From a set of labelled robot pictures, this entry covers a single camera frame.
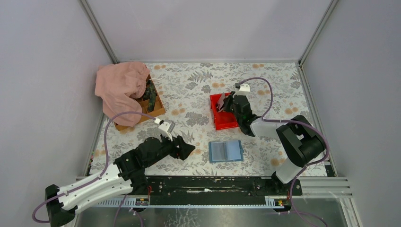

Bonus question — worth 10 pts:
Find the purple cable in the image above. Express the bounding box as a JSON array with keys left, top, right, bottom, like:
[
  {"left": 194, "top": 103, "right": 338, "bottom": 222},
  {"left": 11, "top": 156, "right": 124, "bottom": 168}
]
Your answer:
[
  {"left": 235, "top": 77, "right": 331, "bottom": 227},
  {"left": 32, "top": 111, "right": 160, "bottom": 227}
]

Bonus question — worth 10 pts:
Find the white card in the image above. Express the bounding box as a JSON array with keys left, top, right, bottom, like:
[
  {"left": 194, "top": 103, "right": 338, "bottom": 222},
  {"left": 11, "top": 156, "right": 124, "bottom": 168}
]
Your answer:
[{"left": 216, "top": 93, "right": 226, "bottom": 113}]

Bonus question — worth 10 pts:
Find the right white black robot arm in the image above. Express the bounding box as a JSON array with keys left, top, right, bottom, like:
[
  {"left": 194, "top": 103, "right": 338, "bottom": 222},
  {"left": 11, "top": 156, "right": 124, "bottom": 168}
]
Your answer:
[{"left": 222, "top": 92, "right": 328, "bottom": 184}]

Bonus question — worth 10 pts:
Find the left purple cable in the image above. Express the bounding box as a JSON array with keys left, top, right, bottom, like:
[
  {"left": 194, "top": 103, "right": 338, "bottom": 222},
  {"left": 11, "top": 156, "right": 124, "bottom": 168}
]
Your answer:
[{"left": 32, "top": 111, "right": 160, "bottom": 227}]

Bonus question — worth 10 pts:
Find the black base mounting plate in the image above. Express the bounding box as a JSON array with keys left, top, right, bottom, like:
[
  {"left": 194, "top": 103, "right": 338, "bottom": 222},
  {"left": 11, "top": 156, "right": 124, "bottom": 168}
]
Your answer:
[{"left": 128, "top": 176, "right": 303, "bottom": 206}]

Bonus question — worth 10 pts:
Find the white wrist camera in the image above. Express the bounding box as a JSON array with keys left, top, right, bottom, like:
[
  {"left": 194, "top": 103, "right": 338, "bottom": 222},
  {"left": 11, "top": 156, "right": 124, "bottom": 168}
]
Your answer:
[
  {"left": 234, "top": 83, "right": 250, "bottom": 96},
  {"left": 154, "top": 118, "right": 175, "bottom": 141}
]

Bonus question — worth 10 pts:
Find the blue card holder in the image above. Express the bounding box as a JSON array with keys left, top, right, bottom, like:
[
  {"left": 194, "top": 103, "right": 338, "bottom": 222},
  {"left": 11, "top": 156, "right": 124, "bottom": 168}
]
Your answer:
[{"left": 209, "top": 140, "right": 244, "bottom": 163}]

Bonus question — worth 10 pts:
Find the wooden organizer tray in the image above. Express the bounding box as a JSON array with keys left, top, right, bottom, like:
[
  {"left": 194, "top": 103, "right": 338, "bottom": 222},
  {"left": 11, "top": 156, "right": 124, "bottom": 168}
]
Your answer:
[{"left": 135, "top": 75, "right": 166, "bottom": 117}]

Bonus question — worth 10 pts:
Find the dark green patterned item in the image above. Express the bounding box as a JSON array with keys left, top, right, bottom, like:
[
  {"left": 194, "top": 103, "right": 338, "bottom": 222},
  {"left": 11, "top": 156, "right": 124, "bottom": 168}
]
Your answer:
[{"left": 142, "top": 80, "right": 157, "bottom": 113}]

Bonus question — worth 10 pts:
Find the floral patterned table mat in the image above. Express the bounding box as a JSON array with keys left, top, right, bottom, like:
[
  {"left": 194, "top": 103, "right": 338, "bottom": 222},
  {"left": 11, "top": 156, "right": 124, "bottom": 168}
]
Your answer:
[{"left": 89, "top": 61, "right": 326, "bottom": 177}]

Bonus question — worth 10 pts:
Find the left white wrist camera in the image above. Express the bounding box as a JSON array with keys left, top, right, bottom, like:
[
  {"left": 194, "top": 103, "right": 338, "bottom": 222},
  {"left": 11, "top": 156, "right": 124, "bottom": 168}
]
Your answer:
[{"left": 154, "top": 118, "right": 175, "bottom": 141}]

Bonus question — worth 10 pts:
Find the red plastic bin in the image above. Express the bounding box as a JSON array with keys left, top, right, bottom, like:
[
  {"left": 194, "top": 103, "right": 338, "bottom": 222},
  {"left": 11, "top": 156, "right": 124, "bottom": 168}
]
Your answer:
[{"left": 209, "top": 94, "right": 238, "bottom": 130}]

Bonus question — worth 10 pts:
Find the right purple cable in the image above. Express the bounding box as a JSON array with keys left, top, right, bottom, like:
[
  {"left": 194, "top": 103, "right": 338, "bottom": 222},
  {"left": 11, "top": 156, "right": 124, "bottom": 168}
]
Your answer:
[{"left": 235, "top": 77, "right": 331, "bottom": 227}]

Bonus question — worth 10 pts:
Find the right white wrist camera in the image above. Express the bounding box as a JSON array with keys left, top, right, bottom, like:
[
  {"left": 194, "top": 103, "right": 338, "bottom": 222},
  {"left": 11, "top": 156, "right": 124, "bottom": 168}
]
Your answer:
[{"left": 234, "top": 83, "right": 250, "bottom": 96}]

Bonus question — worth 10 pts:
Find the white slotted cable duct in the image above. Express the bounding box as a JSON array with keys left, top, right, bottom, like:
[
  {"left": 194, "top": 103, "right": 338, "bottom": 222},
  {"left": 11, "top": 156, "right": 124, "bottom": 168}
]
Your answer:
[{"left": 80, "top": 196, "right": 290, "bottom": 209}]

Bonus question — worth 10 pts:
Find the pink cloth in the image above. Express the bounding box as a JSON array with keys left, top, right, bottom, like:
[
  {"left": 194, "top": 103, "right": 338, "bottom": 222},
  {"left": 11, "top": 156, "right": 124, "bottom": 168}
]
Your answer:
[{"left": 95, "top": 61, "right": 150, "bottom": 118}]

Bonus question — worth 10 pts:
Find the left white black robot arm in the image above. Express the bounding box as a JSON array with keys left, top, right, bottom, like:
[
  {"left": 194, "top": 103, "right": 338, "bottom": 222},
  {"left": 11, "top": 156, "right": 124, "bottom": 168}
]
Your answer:
[{"left": 45, "top": 136, "right": 195, "bottom": 227}]

